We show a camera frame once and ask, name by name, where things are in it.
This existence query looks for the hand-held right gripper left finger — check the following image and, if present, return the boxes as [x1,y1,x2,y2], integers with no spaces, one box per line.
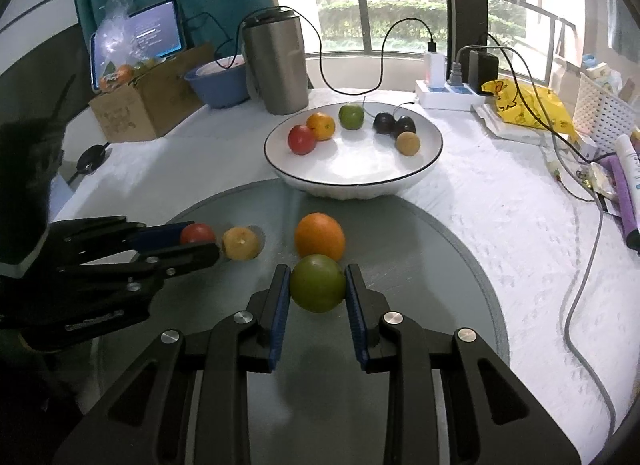
[52,265,293,465]

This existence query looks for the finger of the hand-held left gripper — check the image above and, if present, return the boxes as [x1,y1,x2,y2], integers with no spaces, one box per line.
[50,216,196,264]
[60,242,221,296]

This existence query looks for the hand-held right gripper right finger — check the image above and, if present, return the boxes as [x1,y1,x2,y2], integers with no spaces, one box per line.
[344,262,583,465]

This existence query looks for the small red tomato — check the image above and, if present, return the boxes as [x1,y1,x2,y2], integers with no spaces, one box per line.
[179,223,217,247]

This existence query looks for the green citrus fruit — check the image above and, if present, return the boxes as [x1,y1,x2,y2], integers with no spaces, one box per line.
[338,104,365,131]
[289,254,347,314]

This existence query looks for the white plate with dark rim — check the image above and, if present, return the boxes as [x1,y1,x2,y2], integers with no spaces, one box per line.
[263,102,444,201]

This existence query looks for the yellow brown round fruit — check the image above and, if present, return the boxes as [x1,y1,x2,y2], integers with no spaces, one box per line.
[395,131,421,157]

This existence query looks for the small orange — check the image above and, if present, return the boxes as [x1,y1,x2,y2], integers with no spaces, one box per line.
[306,112,336,142]
[294,212,346,263]

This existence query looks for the small yellow fruit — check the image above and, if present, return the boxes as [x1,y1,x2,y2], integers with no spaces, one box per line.
[221,226,261,261]

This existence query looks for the grey round placemat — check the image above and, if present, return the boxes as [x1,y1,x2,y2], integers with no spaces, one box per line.
[87,178,511,465]

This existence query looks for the black round device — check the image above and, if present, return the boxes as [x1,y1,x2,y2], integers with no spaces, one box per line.
[76,144,110,176]

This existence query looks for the cardboard box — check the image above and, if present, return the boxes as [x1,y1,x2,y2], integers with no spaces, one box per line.
[89,42,217,142]

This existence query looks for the blue bowl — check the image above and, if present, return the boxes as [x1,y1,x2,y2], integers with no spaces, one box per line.
[184,55,250,109]

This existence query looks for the white bowl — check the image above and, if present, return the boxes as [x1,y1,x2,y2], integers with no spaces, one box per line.
[195,55,248,77]

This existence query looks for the clear plastic bag of fruit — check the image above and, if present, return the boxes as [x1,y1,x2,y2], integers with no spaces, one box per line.
[92,0,166,91]

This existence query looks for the stainless steel kettle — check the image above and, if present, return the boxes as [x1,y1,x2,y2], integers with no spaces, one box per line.
[241,8,310,115]

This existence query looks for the tablet with lit screen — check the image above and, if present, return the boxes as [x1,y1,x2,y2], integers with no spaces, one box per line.
[90,0,188,92]

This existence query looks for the white power strip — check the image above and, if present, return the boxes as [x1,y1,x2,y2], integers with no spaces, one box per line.
[415,79,488,111]

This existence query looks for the white flat box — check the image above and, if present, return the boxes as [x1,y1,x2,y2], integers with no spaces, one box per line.
[472,102,548,146]

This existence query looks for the white charger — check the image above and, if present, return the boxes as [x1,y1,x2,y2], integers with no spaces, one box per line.
[424,42,446,91]

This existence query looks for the yellow plastic bag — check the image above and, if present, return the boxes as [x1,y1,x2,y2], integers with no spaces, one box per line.
[481,79,576,136]

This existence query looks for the black charger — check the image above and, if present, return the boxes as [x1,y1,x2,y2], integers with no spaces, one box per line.
[467,50,501,91]

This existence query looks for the purple pouch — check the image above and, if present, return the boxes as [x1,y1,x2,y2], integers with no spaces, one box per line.
[602,155,640,252]

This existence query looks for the balcony railing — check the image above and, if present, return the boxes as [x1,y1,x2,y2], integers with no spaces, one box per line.
[275,0,576,58]

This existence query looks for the white tube bottle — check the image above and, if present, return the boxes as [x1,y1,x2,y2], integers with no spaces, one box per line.
[614,134,640,181]

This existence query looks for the white plastic basket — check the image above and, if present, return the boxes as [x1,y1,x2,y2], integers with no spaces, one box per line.
[572,70,638,143]

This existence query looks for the grey cable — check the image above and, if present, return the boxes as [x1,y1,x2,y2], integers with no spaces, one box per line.
[547,130,618,446]

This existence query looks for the black tablet cable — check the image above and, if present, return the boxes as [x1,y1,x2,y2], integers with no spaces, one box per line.
[185,12,236,71]

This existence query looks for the black charging cable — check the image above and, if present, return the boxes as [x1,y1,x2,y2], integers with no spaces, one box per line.
[277,5,438,93]

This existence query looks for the black charger cable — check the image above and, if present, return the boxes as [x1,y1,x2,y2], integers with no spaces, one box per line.
[457,32,608,216]

